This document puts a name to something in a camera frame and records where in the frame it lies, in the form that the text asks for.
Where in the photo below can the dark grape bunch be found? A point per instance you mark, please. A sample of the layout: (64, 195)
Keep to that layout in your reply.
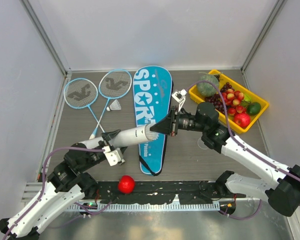
(216, 99)

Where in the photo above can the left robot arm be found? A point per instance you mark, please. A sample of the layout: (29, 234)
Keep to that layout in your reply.
(69, 182)

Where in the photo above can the left blue badminton racket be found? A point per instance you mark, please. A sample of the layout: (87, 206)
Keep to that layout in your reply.
(81, 93)

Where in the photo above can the black front rail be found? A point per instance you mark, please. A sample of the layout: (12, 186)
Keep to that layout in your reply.
(161, 192)

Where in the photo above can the white cable duct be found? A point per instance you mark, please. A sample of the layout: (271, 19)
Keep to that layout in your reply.
(173, 207)

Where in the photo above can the green lime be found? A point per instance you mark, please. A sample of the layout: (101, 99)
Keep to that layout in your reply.
(253, 108)

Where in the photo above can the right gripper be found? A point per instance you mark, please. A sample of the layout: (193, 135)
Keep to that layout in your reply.
(168, 125)

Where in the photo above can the green melon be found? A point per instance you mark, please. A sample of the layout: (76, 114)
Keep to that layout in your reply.
(205, 88)

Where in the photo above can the shuttlecock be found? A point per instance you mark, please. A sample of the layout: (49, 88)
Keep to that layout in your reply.
(152, 136)
(114, 106)

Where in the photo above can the white shuttlecock tube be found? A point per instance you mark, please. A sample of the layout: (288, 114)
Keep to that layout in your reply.
(128, 137)

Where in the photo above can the clear tube lid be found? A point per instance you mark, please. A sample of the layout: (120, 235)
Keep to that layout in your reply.
(201, 144)

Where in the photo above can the blue badminton racket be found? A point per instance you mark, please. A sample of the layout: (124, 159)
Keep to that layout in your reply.
(81, 93)
(114, 85)

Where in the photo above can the red ball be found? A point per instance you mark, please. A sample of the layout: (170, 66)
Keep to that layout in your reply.
(126, 184)

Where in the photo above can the red cherry cluster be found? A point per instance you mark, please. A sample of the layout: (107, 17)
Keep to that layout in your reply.
(236, 101)

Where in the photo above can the blue racket bag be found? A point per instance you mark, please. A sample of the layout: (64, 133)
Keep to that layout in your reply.
(152, 89)

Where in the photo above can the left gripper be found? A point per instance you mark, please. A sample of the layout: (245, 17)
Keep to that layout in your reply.
(108, 136)

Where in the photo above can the right blue badminton racket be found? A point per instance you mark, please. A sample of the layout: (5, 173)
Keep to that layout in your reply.
(114, 85)

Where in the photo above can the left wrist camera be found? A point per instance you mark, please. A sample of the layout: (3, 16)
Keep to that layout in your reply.
(112, 156)

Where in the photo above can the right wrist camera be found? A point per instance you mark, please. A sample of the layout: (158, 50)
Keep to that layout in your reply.
(180, 97)

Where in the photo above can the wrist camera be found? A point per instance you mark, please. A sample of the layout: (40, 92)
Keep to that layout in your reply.
(180, 97)
(112, 156)

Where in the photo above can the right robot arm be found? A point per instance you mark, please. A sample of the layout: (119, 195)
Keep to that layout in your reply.
(277, 183)

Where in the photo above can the red apple in tray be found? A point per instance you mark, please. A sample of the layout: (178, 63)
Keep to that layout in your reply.
(242, 119)

